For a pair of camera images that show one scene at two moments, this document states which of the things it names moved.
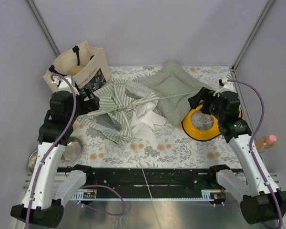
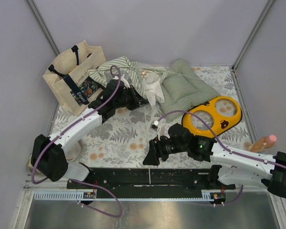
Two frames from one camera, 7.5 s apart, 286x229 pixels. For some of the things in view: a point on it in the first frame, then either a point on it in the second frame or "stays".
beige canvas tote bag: (87, 64) stays
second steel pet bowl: (31, 162) stays
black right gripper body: (211, 105) -> (167, 147)
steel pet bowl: (74, 149) stays
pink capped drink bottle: (265, 142) stays
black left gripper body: (83, 106) -> (128, 99)
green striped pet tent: (111, 115) -> (146, 80)
